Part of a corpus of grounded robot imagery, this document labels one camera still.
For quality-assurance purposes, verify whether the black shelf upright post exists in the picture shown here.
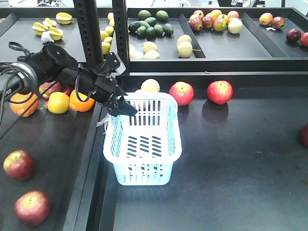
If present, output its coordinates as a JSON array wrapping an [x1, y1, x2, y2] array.
[[73, 0, 103, 69]]

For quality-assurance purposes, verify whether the large orange right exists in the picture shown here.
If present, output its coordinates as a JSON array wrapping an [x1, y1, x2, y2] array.
[[69, 90, 96, 112]]

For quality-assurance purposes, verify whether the white garlic bulb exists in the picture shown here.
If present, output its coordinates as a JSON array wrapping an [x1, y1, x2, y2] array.
[[41, 31, 54, 43]]

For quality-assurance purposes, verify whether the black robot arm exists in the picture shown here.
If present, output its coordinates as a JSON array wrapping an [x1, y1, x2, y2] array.
[[0, 41, 137, 117]]

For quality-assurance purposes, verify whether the dark red apple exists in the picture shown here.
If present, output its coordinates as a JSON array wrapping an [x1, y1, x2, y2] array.
[[38, 81, 62, 100]]

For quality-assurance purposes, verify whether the orange with navel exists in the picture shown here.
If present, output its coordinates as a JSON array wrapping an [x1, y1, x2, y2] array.
[[9, 92, 39, 117]]

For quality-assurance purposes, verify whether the black wooden display stand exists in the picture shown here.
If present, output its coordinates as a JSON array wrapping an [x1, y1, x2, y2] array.
[[0, 8, 308, 231]]

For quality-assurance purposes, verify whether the pale peach behind basket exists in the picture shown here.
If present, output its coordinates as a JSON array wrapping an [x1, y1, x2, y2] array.
[[141, 79, 160, 92]]

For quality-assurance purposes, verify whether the red yellow apple right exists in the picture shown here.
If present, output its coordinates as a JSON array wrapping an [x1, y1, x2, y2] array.
[[3, 150, 34, 181]]

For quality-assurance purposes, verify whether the light blue plastic basket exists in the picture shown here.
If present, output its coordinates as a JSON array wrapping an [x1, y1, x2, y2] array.
[[103, 92, 182, 186]]

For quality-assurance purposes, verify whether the red apple behind basket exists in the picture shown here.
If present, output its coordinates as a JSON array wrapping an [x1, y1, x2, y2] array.
[[169, 81, 194, 106]]

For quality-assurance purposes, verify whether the red apple right of basket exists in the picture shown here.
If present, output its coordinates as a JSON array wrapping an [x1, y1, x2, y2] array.
[[207, 80, 233, 105]]

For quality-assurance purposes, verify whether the red chili pepper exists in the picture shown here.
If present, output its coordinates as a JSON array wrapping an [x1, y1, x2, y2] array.
[[63, 88, 72, 96]]

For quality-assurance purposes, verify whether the red apple near front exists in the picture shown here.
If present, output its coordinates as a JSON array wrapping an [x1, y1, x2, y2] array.
[[14, 191, 51, 227]]

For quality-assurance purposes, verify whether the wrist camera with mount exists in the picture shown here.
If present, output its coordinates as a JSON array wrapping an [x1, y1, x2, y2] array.
[[94, 52, 126, 76]]

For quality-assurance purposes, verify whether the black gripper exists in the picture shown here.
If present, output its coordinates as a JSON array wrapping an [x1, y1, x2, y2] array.
[[90, 77, 138, 117]]

